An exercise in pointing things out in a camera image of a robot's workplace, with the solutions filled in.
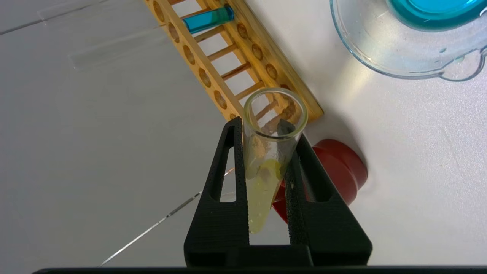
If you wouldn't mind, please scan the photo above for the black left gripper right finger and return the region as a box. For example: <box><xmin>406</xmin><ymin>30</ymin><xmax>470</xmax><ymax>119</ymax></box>
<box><xmin>278</xmin><ymin>120</ymin><xmax>372</xmax><ymax>267</ymax></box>

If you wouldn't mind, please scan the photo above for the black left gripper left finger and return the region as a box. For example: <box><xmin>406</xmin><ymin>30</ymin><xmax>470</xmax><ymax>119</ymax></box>
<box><xmin>184</xmin><ymin>116</ymin><xmax>250</xmax><ymax>267</ymax></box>

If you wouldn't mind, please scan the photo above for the test tube with yellow pigment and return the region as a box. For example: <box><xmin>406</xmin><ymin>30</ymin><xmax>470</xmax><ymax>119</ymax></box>
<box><xmin>243</xmin><ymin>88</ymin><xmax>308</xmax><ymax>234</ymax></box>

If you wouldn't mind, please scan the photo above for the wooden test tube rack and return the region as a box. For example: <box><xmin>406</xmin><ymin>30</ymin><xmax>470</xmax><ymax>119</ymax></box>
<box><xmin>144</xmin><ymin>0</ymin><xmax>325</xmax><ymax>123</ymax></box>

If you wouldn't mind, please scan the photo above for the test tube with teal pigment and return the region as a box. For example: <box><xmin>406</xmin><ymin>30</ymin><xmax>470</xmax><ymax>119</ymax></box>
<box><xmin>68</xmin><ymin>5</ymin><xmax>235</xmax><ymax>72</ymax></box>

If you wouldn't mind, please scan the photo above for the red cup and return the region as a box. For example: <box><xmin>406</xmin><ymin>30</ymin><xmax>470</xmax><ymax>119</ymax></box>
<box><xmin>272</xmin><ymin>139</ymin><xmax>368</xmax><ymax>224</ymax></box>

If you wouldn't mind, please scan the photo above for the small glass beaker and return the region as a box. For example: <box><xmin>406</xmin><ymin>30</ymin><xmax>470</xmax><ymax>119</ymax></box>
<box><xmin>330</xmin><ymin>0</ymin><xmax>487</xmax><ymax>83</ymax></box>

